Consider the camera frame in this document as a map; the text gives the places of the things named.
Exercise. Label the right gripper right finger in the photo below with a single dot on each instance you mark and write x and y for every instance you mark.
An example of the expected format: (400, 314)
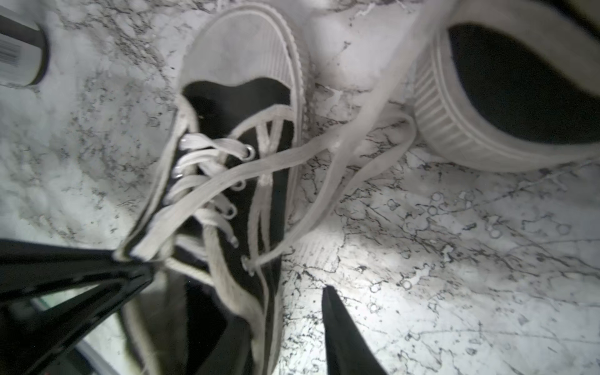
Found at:
(346, 350)

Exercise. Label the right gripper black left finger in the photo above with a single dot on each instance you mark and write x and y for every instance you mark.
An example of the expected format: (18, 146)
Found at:
(52, 297)

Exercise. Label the black canvas sneaker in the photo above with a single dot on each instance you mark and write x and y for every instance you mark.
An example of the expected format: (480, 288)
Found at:
(512, 86)
(236, 186)

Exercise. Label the small silver round tin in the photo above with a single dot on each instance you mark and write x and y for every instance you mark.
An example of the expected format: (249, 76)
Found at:
(24, 50)

